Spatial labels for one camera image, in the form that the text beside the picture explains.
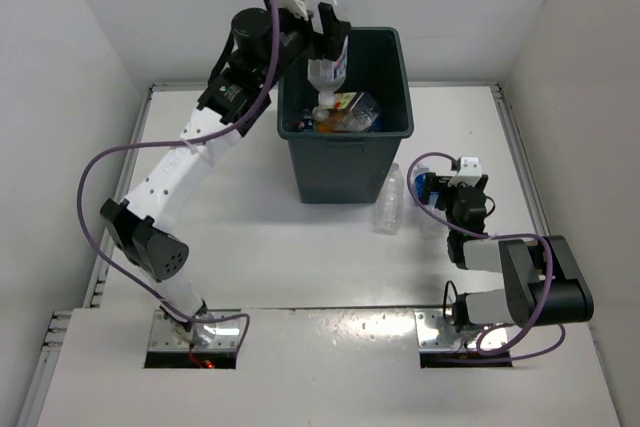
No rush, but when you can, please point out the right aluminium frame rail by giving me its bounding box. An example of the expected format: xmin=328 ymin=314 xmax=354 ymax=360
xmin=489 ymin=82 xmax=622 ymax=426

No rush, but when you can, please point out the aluminium frame rail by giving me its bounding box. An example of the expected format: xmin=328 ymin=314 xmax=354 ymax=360
xmin=489 ymin=82 xmax=622 ymax=426
xmin=15 ymin=86 xmax=155 ymax=426
xmin=149 ymin=81 xmax=501 ymax=93

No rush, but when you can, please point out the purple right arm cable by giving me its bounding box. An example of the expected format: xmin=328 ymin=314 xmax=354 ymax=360
xmin=405 ymin=153 xmax=567 ymax=359

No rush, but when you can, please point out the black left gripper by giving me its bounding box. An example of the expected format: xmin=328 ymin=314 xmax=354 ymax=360
xmin=257 ymin=0 xmax=349 ymax=91

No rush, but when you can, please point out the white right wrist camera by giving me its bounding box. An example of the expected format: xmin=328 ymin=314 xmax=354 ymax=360
xmin=448 ymin=156 xmax=483 ymax=187

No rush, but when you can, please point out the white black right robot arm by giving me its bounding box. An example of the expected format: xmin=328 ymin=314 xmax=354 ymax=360
xmin=415 ymin=173 xmax=594 ymax=332

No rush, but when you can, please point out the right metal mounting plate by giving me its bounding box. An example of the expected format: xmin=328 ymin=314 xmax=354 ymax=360
xmin=414 ymin=308 xmax=489 ymax=354

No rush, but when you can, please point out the metal mounting plate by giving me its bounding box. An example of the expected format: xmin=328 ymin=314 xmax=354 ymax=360
xmin=147 ymin=310 xmax=244 ymax=353
xmin=414 ymin=308 xmax=489 ymax=354

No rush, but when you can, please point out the black thin cable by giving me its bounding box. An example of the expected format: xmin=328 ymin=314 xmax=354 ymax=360
xmin=443 ymin=281 xmax=462 ymax=328

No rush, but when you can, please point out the dark green plastic bin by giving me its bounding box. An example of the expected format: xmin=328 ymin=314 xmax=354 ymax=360
xmin=277 ymin=27 xmax=414 ymax=204

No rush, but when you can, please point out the left aluminium frame rail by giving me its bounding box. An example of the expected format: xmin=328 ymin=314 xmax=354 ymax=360
xmin=15 ymin=86 xmax=155 ymax=426

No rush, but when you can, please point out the orange juice bottle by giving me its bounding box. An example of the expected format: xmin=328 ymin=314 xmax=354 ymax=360
xmin=315 ymin=117 xmax=342 ymax=134

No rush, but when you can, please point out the clear bottle red blue label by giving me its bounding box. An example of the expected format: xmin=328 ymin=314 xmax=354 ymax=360
xmin=305 ymin=0 xmax=350 ymax=121

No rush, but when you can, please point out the apple label clear bottle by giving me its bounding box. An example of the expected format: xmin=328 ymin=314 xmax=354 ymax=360
xmin=328 ymin=92 xmax=382 ymax=133

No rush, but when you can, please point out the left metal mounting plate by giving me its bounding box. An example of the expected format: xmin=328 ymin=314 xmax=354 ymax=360
xmin=147 ymin=310 xmax=244 ymax=353

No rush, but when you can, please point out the back aluminium frame rail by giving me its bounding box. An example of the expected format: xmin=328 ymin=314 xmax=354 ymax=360
xmin=149 ymin=81 xmax=501 ymax=93

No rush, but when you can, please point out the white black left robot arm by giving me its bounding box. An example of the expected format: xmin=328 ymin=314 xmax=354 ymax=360
xmin=100 ymin=2 xmax=351 ymax=343

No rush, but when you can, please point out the clear ribbed bottle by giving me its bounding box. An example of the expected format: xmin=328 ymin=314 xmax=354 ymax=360
xmin=374 ymin=163 xmax=404 ymax=235

